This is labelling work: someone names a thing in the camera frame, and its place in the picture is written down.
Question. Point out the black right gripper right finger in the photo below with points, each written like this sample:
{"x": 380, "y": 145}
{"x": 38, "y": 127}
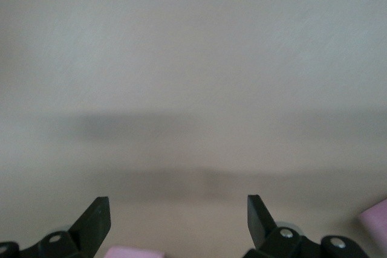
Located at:
{"x": 260, "y": 224}

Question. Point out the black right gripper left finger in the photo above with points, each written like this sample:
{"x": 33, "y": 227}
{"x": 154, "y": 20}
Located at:
{"x": 90, "y": 224}

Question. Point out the pink foam cube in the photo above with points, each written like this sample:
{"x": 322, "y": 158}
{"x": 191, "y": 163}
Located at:
{"x": 376, "y": 224}
{"x": 134, "y": 253}

